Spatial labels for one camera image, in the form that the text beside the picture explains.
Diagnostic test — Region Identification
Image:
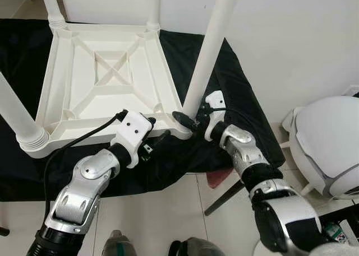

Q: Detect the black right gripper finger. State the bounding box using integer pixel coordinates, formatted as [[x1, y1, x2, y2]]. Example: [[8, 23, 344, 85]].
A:
[[172, 111, 197, 132]]

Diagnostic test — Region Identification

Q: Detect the white plastic children table top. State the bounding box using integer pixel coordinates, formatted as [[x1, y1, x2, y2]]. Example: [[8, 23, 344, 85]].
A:
[[20, 21, 194, 159]]

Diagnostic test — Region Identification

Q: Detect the black table cloth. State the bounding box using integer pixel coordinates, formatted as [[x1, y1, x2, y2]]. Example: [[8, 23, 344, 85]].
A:
[[0, 19, 286, 201]]

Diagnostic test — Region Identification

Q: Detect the maroon plastic stool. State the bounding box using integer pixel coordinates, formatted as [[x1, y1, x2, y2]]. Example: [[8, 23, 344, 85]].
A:
[[206, 169, 233, 189]]

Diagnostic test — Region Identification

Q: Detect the grey left robot leg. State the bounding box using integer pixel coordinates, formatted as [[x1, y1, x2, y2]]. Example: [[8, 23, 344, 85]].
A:
[[101, 230, 138, 256]]

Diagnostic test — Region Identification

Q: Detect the grey robot leg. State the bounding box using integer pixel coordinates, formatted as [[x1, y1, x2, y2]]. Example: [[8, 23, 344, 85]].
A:
[[168, 238, 225, 256], [101, 230, 138, 256]]

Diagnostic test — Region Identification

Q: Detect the grey right robot leg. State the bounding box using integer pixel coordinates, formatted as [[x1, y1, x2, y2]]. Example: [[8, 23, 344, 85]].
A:
[[168, 238, 225, 256]]

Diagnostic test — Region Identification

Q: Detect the white plastic chair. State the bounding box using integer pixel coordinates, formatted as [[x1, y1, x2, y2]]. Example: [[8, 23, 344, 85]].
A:
[[280, 96, 359, 199]]

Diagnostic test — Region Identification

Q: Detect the black storage box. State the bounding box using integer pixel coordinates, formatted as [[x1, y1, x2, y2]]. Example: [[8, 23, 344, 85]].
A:
[[314, 203, 359, 251]]

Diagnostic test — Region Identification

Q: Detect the white green plastic bag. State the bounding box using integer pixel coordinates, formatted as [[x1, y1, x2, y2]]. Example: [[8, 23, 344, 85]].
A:
[[324, 221, 351, 245]]

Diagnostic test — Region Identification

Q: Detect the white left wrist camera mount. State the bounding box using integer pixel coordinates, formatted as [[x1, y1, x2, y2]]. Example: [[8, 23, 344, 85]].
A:
[[111, 111, 157, 168]]

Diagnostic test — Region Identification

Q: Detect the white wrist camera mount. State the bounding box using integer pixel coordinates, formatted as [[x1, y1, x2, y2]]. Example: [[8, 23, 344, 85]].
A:
[[111, 111, 157, 168], [203, 91, 227, 142]]

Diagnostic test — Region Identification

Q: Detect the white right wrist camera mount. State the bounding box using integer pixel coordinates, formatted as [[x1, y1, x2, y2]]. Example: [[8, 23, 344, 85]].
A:
[[203, 91, 227, 142]]

